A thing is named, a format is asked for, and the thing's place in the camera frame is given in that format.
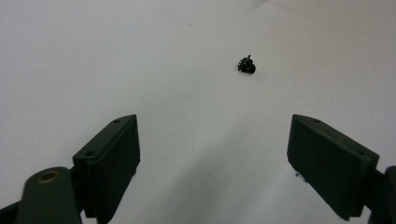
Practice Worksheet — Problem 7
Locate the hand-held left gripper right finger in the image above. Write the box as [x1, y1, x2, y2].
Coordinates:
[286, 113, 380, 221]

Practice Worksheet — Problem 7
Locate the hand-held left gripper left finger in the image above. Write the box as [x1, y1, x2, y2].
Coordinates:
[72, 114, 141, 224]

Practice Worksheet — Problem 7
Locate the small black plastic part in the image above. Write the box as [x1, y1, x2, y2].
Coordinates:
[236, 54, 257, 75]

